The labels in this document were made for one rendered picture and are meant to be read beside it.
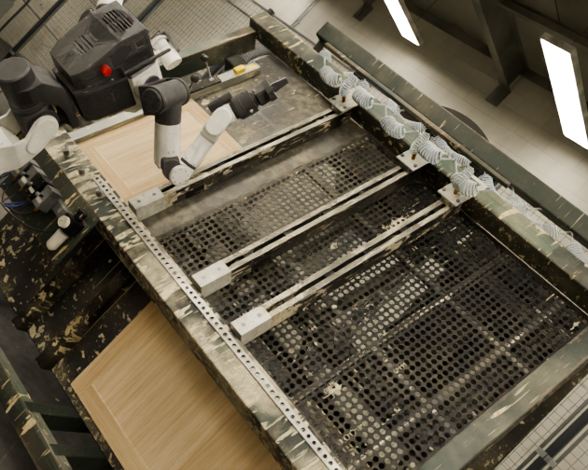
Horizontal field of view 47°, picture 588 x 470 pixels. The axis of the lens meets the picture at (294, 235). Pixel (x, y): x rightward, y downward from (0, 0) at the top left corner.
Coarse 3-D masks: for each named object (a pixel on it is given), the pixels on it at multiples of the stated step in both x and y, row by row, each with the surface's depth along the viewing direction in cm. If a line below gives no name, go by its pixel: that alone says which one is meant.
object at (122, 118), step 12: (228, 72) 316; (252, 72) 320; (216, 84) 310; (228, 84) 315; (192, 96) 305; (108, 120) 287; (120, 120) 288; (132, 120) 291; (72, 132) 281; (84, 132) 281; (96, 132) 283
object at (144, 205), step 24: (336, 96) 300; (312, 120) 294; (336, 120) 299; (264, 144) 283; (288, 144) 287; (216, 168) 270; (240, 168) 277; (144, 192) 258; (168, 192) 259; (192, 192) 267; (144, 216) 258
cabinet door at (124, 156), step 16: (192, 112) 299; (128, 128) 288; (144, 128) 290; (192, 128) 292; (80, 144) 280; (96, 144) 281; (112, 144) 282; (128, 144) 283; (144, 144) 283; (224, 144) 287; (96, 160) 274; (112, 160) 275; (128, 160) 276; (144, 160) 277; (208, 160) 280; (112, 176) 269; (128, 176) 270; (144, 176) 271; (160, 176) 272; (128, 192) 264
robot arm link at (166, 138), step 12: (156, 132) 233; (168, 132) 232; (180, 132) 237; (156, 144) 235; (168, 144) 234; (156, 156) 237; (168, 156) 236; (168, 168) 238; (180, 168) 239; (180, 180) 241
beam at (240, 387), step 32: (64, 160) 268; (96, 224) 257; (128, 224) 250; (128, 256) 241; (160, 288) 232; (192, 288) 234; (192, 320) 225; (192, 352) 229; (224, 352) 218; (224, 384) 216; (256, 384) 212; (256, 416) 205; (288, 448) 199
